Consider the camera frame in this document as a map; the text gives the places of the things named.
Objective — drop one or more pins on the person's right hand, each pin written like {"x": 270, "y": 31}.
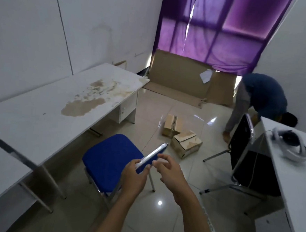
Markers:
{"x": 173, "y": 177}

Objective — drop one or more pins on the person's left hand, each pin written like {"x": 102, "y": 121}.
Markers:
{"x": 134, "y": 181}

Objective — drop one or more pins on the person's left thumb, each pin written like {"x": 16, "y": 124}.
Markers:
{"x": 145, "y": 170}

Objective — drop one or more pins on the person's right thumb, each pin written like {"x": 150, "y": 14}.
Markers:
{"x": 165, "y": 177}

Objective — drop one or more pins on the person's left forearm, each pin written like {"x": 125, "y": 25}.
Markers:
{"x": 111, "y": 219}

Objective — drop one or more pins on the person's right forearm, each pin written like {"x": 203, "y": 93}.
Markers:
{"x": 195, "y": 217}

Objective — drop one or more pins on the stained low cardboard box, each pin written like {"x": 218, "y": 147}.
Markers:
{"x": 186, "y": 144}

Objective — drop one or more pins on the blue padded chair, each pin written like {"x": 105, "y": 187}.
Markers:
{"x": 108, "y": 161}

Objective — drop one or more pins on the open tall cardboard box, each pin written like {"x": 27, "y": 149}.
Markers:
{"x": 172, "y": 126}

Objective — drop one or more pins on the white desk drawer unit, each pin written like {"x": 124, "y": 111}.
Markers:
{"x": 128, "y": 107}

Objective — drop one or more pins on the white power strip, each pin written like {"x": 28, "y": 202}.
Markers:
{"x": 210, "y": 223}

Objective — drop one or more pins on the black mesh chair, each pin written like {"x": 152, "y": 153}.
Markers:
{"x": 240, "y": 149}

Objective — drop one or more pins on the large flat cardboard sheet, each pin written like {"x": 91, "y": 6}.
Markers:
{"x": 181, "y": 80}

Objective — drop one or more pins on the white paper sheet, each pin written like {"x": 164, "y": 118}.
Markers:
{"x": 205, "y": 76}

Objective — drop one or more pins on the stained white desk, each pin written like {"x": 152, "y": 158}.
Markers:
{"x": 57, "y": 105}

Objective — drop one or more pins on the white desk with headset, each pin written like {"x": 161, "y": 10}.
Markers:
{"x": 286, "y": 186}

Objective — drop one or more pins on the white headset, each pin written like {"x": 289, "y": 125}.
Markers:
{"x": 294, "y": 146}

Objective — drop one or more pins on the plain white desk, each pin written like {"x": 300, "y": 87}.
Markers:
{"x": 0, "y": 172}

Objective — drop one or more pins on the purple curtain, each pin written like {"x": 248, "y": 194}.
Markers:
{"x": 216, "y": 27}

